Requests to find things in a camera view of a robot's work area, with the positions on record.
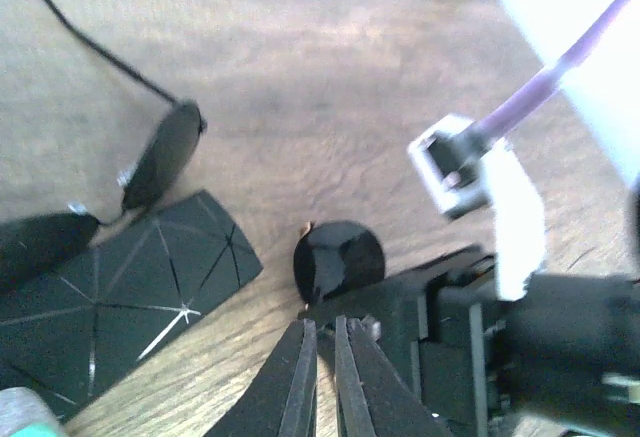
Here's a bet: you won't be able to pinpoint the gold-trimmed black sunglasses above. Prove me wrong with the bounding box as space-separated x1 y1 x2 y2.
293 220 386 306

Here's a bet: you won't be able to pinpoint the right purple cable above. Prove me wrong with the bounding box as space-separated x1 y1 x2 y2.
474 0 640 143

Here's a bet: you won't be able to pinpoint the grey glasses case green lining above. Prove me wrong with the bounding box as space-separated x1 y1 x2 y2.
1 387 67 437

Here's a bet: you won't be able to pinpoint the black geometric glasses case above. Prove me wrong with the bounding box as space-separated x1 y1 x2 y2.
1 191 262 421

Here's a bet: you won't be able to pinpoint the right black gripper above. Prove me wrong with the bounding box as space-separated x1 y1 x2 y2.
299 245 504 436

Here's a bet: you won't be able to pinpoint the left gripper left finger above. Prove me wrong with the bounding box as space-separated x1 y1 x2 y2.
206 320 317 437

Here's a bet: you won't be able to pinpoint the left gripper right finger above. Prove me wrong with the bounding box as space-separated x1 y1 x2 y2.
335 316 452 436

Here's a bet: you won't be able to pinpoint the round black sunglasses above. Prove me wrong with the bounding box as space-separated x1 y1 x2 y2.
1 0 207 293

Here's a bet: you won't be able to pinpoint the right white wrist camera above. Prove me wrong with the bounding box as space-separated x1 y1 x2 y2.
407 114 546 302

